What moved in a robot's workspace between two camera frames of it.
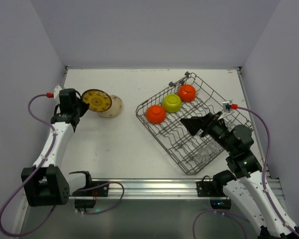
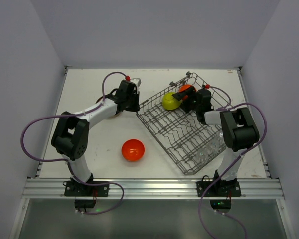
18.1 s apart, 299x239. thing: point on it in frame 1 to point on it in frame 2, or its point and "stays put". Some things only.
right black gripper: (206, 124) to (189, 97)
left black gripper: (77, 108) to (135, 100)
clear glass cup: (203, 155) stays put
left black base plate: (99, 191) stays put
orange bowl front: (155, 114) to (132, 150)
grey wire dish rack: (188, 98) stays put
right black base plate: (212, 188) stays put
